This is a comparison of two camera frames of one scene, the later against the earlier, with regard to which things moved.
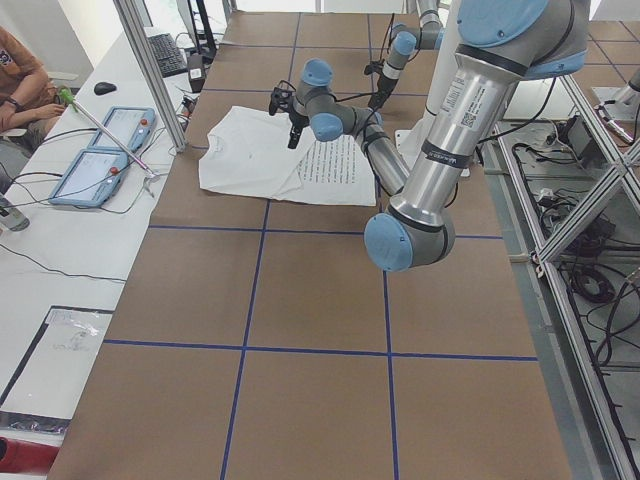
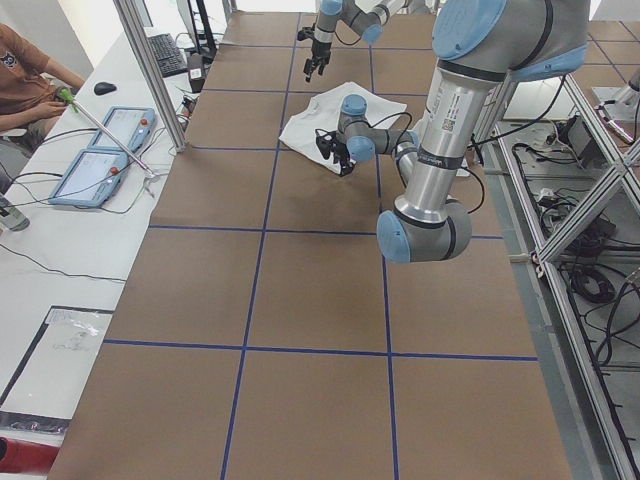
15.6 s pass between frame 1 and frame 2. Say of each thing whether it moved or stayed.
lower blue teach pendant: stayed
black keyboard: stayed
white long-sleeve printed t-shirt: moved
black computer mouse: stayed
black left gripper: moved
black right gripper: moved
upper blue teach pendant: stayed
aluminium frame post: stayed
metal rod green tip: stayed
